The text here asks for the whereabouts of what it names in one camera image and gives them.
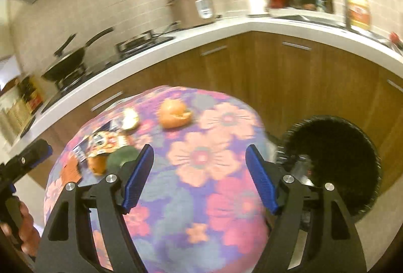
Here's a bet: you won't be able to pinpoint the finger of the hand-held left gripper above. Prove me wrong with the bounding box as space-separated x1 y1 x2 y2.
6 139 53 180

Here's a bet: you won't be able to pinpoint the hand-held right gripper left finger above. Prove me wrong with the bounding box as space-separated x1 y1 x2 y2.
35 144 155 273

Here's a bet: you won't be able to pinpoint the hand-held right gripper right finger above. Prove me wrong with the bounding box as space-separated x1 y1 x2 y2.
246 144 369 273

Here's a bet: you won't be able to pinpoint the green round scrap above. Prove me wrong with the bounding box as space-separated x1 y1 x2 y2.
107 147 139 171

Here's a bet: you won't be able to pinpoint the printed snack wrapper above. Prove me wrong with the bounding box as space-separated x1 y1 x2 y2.
73 120 126 162

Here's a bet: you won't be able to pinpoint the small pale orange peel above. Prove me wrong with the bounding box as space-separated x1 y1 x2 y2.
122 107 140 130

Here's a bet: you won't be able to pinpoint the large orange peel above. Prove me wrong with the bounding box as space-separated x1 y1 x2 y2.
157 99 193 129

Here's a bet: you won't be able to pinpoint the black trash bin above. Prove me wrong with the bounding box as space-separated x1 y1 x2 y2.
282 115 383 223

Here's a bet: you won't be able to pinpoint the person's left hand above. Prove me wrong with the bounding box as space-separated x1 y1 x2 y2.
0 200 43 258

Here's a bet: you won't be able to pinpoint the cluttered storage rack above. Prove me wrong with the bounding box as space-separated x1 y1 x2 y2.
0 55 45 147

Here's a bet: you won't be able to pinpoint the floral tablecloth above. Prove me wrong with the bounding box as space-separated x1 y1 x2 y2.
44 85 278 273

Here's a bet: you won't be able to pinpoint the black wok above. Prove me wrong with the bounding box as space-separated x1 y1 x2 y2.
41 26 115 81

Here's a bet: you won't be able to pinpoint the wooden base cabinets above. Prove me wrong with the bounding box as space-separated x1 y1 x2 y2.
28 30 403 198

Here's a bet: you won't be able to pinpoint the black gas stove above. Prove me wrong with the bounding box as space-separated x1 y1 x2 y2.
19 34 175 138

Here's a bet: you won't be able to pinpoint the steel sink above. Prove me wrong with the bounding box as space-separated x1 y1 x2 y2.
274 13 388 40

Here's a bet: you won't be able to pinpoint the brown rice cooker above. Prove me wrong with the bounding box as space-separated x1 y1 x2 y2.
168 0 218 29

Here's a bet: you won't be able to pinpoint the yellow dish soap bottle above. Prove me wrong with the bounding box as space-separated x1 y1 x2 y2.
348 0 372 30

